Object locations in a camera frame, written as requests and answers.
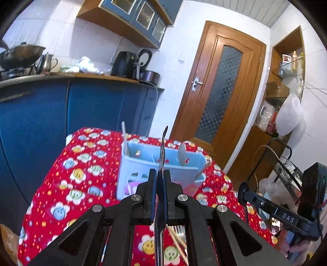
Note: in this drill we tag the black air fryer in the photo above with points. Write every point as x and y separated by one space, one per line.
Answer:
122 65

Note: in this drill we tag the wooden shelf unit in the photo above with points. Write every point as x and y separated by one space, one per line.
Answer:
274 76

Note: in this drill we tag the clear plastic bag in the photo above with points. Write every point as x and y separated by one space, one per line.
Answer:
270 186

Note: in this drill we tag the red floral tablecloth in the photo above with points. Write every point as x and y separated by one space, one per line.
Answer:
63 191

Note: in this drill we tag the white cloth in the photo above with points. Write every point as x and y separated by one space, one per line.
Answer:
86 65

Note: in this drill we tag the blue wall cabinet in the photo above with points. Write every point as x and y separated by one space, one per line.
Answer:
143 15

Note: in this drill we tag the wooden door with glass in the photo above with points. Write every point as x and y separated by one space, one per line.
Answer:
199 64

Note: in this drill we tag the rice cooker with open lid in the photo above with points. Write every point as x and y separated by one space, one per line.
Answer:
150 76

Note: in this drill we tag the white plastic bag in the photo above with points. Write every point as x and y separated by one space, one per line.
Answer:
288 115

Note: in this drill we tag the large metal wok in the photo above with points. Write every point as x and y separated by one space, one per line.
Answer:
23 55

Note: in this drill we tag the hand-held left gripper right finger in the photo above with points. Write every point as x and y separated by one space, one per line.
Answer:
170 194

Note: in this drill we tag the metal table knife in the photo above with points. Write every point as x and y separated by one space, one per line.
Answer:
163 153

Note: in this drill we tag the white wall switch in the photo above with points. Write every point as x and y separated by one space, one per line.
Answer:
182 58

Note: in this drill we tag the white plastic spoon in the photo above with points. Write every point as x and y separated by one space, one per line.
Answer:
182 153

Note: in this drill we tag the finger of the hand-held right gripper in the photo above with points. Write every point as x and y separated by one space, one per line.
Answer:
255 199

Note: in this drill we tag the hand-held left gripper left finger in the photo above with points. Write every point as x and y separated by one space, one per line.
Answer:
150 191

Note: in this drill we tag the metal pitcher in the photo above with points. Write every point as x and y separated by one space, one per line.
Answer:
47 64

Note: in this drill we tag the wooden utensil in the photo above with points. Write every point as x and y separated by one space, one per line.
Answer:
204 168

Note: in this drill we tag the wooden chopstick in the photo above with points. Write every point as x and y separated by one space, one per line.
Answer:
178 246

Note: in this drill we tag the light blue utensil holder box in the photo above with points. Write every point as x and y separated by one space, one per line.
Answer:
132 163

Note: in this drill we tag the metal fork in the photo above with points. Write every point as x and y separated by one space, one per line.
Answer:
178 229

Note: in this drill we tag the gas stove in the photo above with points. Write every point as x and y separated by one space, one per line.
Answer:
12 74

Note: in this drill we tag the person's right hand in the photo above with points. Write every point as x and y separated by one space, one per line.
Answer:
299 250

